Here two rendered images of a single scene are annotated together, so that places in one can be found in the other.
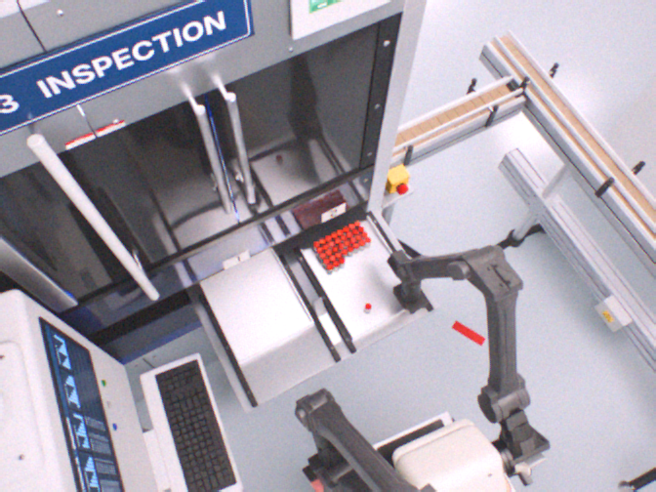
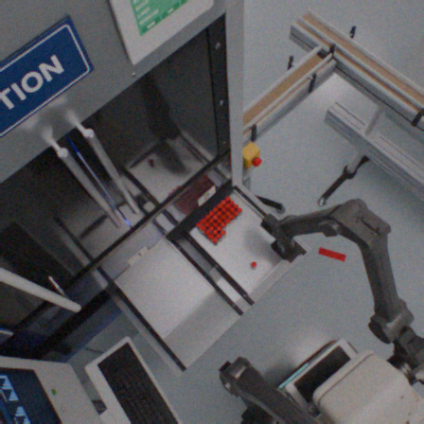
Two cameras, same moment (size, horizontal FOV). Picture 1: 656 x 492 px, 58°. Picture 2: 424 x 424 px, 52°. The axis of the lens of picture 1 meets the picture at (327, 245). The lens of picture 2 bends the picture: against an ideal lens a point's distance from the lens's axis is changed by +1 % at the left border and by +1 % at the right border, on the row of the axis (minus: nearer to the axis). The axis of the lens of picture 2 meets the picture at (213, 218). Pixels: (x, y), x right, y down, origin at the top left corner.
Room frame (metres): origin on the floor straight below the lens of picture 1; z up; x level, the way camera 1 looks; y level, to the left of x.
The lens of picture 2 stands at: (0.18, 0.00, 2.53)
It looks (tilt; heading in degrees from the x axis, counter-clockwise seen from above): 69 degrees down; 358
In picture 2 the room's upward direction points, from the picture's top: 9 degrees counter-clockwise
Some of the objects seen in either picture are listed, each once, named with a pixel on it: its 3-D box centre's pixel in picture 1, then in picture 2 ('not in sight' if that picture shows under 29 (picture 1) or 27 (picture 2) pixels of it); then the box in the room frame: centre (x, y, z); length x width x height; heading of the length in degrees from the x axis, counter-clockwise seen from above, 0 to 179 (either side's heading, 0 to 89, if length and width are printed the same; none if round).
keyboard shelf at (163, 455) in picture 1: (177, 435); (128, 409); (0.17, 0.43, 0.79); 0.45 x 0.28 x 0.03; 25
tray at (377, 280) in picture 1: (360, 275); (240, 239); (0.69, -0.11, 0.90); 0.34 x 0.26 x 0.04; 32
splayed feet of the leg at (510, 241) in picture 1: (512, 241); (347, 175); (1.22, -0.91, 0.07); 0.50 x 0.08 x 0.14; 122
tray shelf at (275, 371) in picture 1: (309, 294); (204, 265); (0.63, 0.05, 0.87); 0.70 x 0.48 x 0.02; 122
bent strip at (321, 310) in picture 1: (327, 320); (224, 284); (0.53, -0.01, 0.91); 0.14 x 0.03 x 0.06; 31
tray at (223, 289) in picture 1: (253, 297); (159, 280); (0.60, 0.23, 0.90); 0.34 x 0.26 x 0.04; 32
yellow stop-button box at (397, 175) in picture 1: (394, 178); (248, 153); (1.01, -0.21, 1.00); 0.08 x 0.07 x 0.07; 32
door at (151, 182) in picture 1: (129, 212); (31, 251); (0.58, 0.45, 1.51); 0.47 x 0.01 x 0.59; 122
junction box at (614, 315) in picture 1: (612, 313); not in sight; (0.74, -1.13, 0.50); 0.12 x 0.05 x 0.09; 32
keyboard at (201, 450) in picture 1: (194, 427); (139, 398); (0.20, 0.38, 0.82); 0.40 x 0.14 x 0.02; 25
